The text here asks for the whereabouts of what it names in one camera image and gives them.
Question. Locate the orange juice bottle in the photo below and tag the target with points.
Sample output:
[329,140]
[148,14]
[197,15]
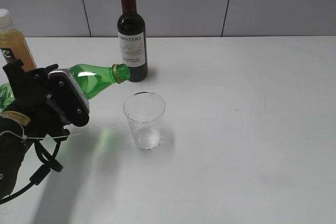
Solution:
[13,43]

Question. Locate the green sprite bottle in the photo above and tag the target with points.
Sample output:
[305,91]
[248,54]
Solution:
[90,79]

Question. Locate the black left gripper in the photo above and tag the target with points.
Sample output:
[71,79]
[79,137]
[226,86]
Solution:
[35,98]

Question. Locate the dark red wine bottle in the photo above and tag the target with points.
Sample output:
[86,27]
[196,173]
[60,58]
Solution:
[132,39]

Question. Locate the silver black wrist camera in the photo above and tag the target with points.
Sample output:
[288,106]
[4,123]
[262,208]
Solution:
[71,98]

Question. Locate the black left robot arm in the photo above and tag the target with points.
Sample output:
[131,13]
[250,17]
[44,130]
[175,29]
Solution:
[13,150]

